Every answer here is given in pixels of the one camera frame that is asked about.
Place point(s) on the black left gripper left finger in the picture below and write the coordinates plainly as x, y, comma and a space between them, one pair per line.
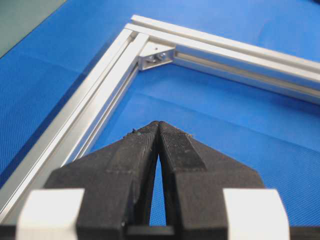
118, 183

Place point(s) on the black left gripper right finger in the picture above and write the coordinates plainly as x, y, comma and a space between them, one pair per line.
193, 178

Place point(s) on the aluminium extrusion frame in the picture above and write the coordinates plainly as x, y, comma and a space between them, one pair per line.
143, 44

